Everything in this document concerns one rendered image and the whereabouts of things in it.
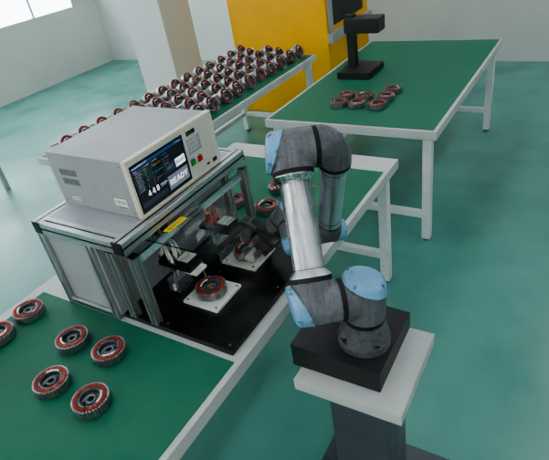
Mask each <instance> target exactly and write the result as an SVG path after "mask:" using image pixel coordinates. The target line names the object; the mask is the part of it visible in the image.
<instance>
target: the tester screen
mask: <svg viewBox="0 0 549 460"><path fill-rule="evenodd" d="M182 153H183V154H185V152H184V149H183V145H182V142H181V138H179V139H177V140H176V141H174V142H172V143H171V144H169V145H167V146H166V147H164V148H163V149H161V150H160V151H158V152H157V153H155V154H154V155H152V156H151V157H149V158H148V159H146V160H145V161H143V162H141V163H139V164H138V165H136V166H135V167H133V168H132V169H131V173H132V178H133V180H134V183H135V186H136V189H137V192H138V194H139V197H140V200H141V203H142V206H143V205H144V204H145V203H147V202H148V201H149V200H151V199H152V198H153V197H155V196H156V195H157V194H158V193H160V192H161V191H162V190H164V189H165V188H166V187H168V190H169V191H168V192H167V193H165V194H164V195H163V196H161V197H160V198H159V199H157V200H156V201H155V202H153V203H152V204H150V205H149V206H148V207H146V208H145V209H144V206H143V210H144V212H145V211H147V210H148V209H149V208H151V207H152V206H153V205H155V204H156V203H158V202H159V201H160V200H162V199H163V198H164V197H165V196H166V195H168V194H169V193H170V192H172V191H173V190H174V189H176V188H177V187H178V186H180V185H181V184H182V183H184V182H186V181H187V180H188V179H190V178H191V175H190V177H188V178H187V179H186V180H184V181H183V182H182V183H180V184H179V185H177V186H176V187H175V188H174V189H173V190H172V191H171V188H170V184H169V182H168V178H167V177H168V176H170V175H171V174H173V173H175V172H176V171H177V170H179V169H180V168H182V167H183V166H184V165H186V164H187V162H186V159H185V162H183V163H181V164H180V165H179V166H177V167H176V168H174V169H173V170H171V171H170V172H169V173H168V174H166V171H165V168H164V166H165V165H166V164H167V163H169V162H171V161H172V160H174V159H175V158H177V157H178V156H180V155H181V154H182ZM158 183H159V184H160V186H161V190H160V191H159V192H157V193H155V194H154V195H153V196H151V197H150V198H149V196H148V193H147V191H149V190H150V189H152V188H153V187H154V186H155V185H156V184H158Z"/></svg>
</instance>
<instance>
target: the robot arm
mask: <svg viewBox="0 0 549 460"><path fill-rule="evenodd" d="M265 163H266V173H267V174H269V175H272V179H273V182H275V183H277V184H278V185H279V186H280V194H281V200H282V202H280V204H279V205H278V207H277V208H276V209H275V210H274V211H273V213H272V214H271V215H270V216H269V218H268V219H267V220H266V222H264V221H261V220H259V219H256V218H253V217H250V216H247V215H245V217H246V218H247V219H248V220H249V221H250V222H251V223H252V224H253V225H254V226H255V227H256V228H257V229H256V230H255V231H254V232H257V234H256V235H255V236H254V237H253V239H252V240H251V242H250V243H249V245H248V246H247V247H246V248H245V249H244V251H243V252H242V253H241V254H240V255H239V257H238V262H239V261H240V260H241V259H242V258H244V259H246V260H247V261H249V262H251V263H254V262H255V261H256V258H255V257H254V254H255V253H256V251H257V248H256V247H254V245H256V246H257V247H258V248H259V250H260V251H261V254H262V255H263V256H264V257H266V256H267V255H268V254H269V252H271V251H272V250H274V248H275V247H276V246H277V245H278V244H279V241H280V240H281V243H282V245H283V249H284V252H285V254H287V255H288V256H291V261H292V266H293V274H292V276H291V277H290V286H287V287H285V291H286V295H287V300H288V302H289V306H290V311H291V314H292V316H293V318H294V321H295V323H296V324H297V326H299V327H300V328H308V327H316V326H320V325H325V324H331V323H335V322H341V325H340V327H339V329H338V342H339V345H340V347H341V348H342V349H343V350H344V351H345V352H346V353H348V354H350V355H352V356H354V357H357V358H362V359H370V358H375V357H378V356H380V355H382V354H384V353H385V352H386V351H387V350H388V349H389V347H390V344H391V331H390V328H389V327H388V324H387V322H386V319H385V312H386V296H387V289H386V281H385V278H384V276H383V275H382V274H381V273H380V272H378V271H377V270H375V269H372V268H371V267H364V266H355V267H349V268H347V270H345V271H344V272H343V275H342V277H339V278H334V279H333V276H332V272H331V271H329V270H328V269H327V268H326V267H325V266H324V261H323V255H322V245H321V244H325V243H331V242H337V241H341V240H344V239H346V237H347V226H346V222H345V221H344V220H343V219H342V214H343V198H344V189H345V181H346V173H347V172H348V171H349V170H350V168H351V163H352V153H351V149H350V146H349V144H348V142H347V140H346V139H345V138H344V136H343V135H342V134H341V133H340V132H339V131H338V130H336V129H335V128H334V127H331V126H329V125H326V124H314V125H310V126H303V127H297V128H290V129H281V130H277V131H270V132H269V133H268V134H267V136H266V141H265ZM316 167H319V169H320V170H321V184H320V202H319V220H318V221H319V222H317V217H316V212H315V206H314V201H313V195H312V189H311V178H312V177H313V175H314V174H315V172H314V168H316ZM251 248H252V249H251ZM250 249H251V250H250ZM265 249H266V250H265ZM249 250H250V251H249Z"/></svg>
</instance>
